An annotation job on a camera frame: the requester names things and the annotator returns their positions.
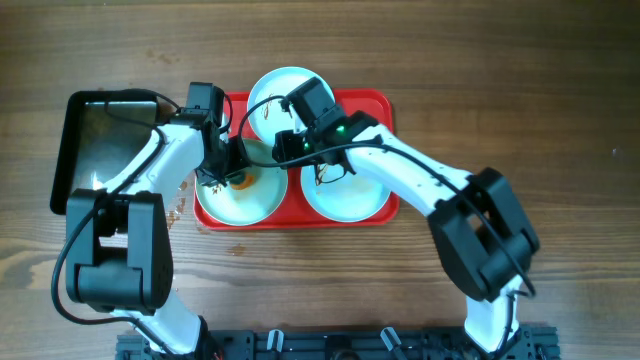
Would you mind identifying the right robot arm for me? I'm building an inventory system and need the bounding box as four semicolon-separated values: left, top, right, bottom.
273;111;540;357

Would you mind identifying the left black cable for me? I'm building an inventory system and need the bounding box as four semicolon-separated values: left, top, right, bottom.
49;88;236;357

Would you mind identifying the black cable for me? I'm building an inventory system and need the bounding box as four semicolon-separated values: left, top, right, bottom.
235;94;537;357
49;88;236;357

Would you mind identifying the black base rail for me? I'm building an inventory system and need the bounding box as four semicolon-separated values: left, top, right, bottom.
115;325;561;360

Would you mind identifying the black metal water basin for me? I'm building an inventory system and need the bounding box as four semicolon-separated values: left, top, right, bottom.
50;91;159;215

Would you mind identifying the white plate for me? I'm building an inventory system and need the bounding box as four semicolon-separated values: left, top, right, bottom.
194;165;289;230
300;164;391;223
247;66;335;146

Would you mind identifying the right black cable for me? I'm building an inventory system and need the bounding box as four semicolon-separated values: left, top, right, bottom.
235;94;537;357

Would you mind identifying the green orange sponge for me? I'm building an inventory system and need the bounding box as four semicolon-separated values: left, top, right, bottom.
228;171;256;191

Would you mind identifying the red plastic tray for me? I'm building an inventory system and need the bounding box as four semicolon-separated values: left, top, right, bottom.
217;89;400;231

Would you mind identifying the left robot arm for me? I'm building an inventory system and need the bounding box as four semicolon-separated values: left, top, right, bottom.
51;120;245;359

